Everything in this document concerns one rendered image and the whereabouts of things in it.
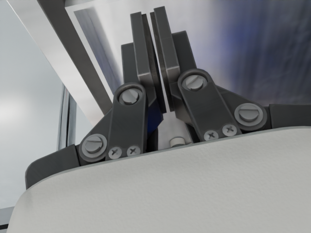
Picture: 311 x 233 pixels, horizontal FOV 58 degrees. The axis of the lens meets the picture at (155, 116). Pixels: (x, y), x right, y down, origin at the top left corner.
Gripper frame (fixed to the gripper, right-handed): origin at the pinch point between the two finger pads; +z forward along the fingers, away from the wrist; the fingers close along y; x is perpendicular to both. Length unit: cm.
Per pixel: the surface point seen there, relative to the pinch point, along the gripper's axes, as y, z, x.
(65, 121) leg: -31, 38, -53
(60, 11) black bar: -6.1, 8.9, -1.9
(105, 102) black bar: -6.5, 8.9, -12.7
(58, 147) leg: -32, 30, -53
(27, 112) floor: -87, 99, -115
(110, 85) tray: -4.9, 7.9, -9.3
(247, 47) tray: 8.5, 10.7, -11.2
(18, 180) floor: -144, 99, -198
